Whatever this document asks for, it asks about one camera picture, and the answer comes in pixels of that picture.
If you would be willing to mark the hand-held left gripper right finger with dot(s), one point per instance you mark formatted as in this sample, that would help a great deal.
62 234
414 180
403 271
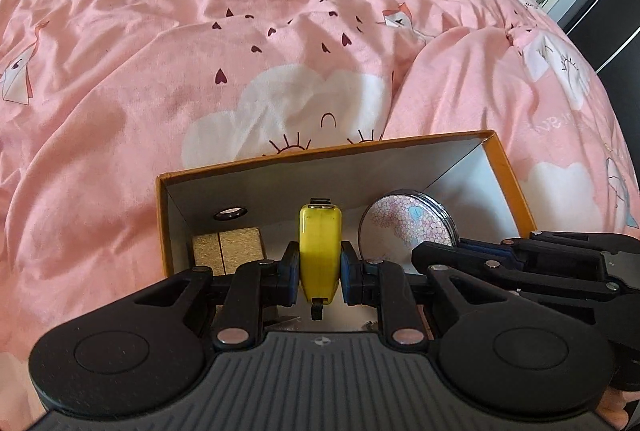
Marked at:
350 276

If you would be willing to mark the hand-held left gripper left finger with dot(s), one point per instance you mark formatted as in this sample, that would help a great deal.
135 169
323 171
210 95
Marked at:
289 276

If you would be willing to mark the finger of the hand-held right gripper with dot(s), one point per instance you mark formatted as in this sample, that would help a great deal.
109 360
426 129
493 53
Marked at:
550 243
450 256

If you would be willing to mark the yellow plastic gadget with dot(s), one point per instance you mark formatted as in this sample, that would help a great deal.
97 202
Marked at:
320 251

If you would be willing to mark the round patterned mirror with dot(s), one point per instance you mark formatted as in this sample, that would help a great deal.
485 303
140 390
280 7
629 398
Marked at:
400 226

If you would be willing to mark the gold box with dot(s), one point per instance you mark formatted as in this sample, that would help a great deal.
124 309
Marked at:
225 246

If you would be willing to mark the orange cardboard box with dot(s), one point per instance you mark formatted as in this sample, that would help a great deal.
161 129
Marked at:
350 171

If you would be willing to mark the person's right hand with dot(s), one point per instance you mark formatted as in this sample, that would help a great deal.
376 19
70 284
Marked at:
616 408

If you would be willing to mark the pink printed duvet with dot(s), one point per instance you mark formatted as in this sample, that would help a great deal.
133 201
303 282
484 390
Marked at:
150 86

